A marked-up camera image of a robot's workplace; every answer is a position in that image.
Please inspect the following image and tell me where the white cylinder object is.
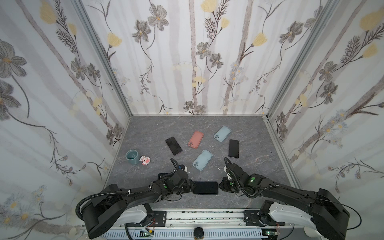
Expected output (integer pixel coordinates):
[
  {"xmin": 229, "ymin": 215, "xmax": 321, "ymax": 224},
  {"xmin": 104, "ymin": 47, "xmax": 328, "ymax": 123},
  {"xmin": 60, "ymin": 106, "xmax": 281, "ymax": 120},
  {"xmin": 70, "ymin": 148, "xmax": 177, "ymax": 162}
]
[{"xmin": 304, "ymin": 227, "xmax": 320, "ymax": 239}]

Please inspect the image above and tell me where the black phone far right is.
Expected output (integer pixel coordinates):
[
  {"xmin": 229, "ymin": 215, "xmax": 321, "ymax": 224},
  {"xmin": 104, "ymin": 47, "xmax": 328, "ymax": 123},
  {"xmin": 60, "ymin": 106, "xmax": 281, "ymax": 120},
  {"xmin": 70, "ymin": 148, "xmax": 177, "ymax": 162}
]
[{"xmin": 228, "ymin": 140, "xmax": 240, "ymax": 159}]

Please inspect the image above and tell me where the light blue case centre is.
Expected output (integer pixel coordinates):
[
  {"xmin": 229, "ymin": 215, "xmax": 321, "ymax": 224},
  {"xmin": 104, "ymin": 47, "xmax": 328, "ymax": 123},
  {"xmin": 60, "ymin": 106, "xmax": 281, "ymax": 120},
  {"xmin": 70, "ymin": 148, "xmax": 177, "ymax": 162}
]
[{"xmin": 193, "ymin": 150, "xmax": 213, "ymax": 171}]

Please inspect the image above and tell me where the small pink white toy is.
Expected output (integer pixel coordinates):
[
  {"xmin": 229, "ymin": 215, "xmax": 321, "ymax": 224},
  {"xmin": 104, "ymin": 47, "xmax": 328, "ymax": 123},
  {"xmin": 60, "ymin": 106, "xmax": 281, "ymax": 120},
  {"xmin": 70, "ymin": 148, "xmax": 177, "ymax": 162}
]
[{"xmin": 140, "ymin": 156, "xmax": 151, "ymax": 166}]

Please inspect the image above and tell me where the black phone case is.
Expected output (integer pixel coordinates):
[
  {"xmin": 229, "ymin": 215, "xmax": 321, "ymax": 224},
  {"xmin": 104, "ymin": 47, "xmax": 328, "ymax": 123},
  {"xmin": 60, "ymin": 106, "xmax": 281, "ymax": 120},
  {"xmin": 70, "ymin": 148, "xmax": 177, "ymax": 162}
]
[{"xmin": 193, "ymin": 181, "xmax": 219, "ymax": 195}]

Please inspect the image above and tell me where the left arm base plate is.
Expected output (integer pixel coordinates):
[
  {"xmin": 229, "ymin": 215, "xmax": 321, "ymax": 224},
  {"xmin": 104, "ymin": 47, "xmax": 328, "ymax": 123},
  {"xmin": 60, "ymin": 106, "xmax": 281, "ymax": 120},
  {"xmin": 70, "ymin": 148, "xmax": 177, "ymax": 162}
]
[{"xmin": 144, "ymin": 211, "xmax": 167, "ymax": 228}]

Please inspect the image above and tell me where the light blue case far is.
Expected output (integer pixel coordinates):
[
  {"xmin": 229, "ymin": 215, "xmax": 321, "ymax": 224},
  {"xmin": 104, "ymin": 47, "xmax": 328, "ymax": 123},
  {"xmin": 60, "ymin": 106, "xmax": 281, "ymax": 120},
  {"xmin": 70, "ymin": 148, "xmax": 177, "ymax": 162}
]
[{"xmin": 214, "ymin": 126, "xmax": 232, "ymax": 143}]

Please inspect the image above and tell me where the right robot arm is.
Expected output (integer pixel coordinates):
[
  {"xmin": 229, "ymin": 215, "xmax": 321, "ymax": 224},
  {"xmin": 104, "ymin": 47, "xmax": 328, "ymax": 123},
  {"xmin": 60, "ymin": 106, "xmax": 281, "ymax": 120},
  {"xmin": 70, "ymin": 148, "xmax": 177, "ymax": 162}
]
[{"xmin": 220, "ymin": 158, "xmax": 350, "ymax": 240}]

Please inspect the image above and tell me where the black phone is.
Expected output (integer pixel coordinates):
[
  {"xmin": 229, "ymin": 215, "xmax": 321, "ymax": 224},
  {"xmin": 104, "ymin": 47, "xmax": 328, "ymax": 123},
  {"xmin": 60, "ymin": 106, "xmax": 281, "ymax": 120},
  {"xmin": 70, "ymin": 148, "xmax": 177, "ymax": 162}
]
[
  {"xmin": 228, "ymin": 140, "xmax": 240, "ymax": 159},
  {"xmin": 166, "ymin": 137, "xmax": 183, "ymax": 156}
]

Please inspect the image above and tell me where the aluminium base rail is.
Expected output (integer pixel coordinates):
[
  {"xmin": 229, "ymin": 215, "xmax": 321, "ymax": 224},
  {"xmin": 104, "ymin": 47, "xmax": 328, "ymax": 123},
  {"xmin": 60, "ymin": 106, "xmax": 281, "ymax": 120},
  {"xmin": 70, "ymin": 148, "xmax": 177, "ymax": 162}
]
[{"xmin": 99, "ymin": 207, "xmax": 323, "ymax": 240}]

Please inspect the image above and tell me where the black round knob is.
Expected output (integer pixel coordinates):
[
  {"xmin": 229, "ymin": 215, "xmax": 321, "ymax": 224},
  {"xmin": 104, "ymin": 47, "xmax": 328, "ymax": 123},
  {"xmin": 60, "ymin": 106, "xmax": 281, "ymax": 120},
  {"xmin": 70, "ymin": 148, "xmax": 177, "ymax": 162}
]
[{"xmin": 193, "ymin": 227, "xmax": 205, "ymax": 240}]

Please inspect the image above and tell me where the black phone far left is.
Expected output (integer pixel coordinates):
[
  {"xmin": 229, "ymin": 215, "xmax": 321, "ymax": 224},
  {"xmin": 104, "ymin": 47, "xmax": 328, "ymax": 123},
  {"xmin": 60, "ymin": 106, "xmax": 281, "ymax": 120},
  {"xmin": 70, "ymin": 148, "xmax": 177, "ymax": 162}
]
[{"xmin": 166, "ymin": 137, "xmax": 183, "ymax": 156}]

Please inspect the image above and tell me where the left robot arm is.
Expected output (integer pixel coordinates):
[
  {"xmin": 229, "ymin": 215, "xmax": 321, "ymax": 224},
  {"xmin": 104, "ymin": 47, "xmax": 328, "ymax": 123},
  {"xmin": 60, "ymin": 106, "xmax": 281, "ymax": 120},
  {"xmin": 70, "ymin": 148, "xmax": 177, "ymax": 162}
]
[{"xmin": 76, "ymin": 170, "xmax": 196, "ymax": 239}]

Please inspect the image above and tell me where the teal ceramic cup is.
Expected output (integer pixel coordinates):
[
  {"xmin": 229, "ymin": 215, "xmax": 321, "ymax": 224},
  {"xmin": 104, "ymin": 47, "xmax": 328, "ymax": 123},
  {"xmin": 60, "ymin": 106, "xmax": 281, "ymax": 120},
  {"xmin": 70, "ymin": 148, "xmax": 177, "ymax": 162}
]
[{"xmin": 125, "ymin": 150, "xmax": 140, "ymax": 165}]

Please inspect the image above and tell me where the light blue case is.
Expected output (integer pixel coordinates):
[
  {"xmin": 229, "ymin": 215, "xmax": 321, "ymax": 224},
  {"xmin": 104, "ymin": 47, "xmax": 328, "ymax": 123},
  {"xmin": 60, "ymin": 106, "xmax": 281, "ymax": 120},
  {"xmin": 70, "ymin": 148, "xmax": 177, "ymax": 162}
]
[
  {"xmin": 214, "ymin": 126, "xmax": 232, "ymax": 143},
  {"xmin": 193, "ymin": 150, "xmax": 213, "ymax": 171}
]

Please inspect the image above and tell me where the pink phone case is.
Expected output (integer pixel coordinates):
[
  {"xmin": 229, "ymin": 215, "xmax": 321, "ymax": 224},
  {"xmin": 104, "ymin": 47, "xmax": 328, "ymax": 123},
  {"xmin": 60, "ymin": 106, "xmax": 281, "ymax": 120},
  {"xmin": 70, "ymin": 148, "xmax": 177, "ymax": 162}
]
[{"xmin": 188, "ymin": 131, "xmax": 204, "ymax": 149}]

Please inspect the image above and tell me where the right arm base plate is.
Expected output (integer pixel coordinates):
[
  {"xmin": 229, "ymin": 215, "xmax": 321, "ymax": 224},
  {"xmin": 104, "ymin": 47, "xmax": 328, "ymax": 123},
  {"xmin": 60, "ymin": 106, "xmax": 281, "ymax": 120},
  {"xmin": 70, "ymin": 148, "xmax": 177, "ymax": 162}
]
[{"xmin": 244, "ymin": 210, "xmax": 286, "ymax": 227}]

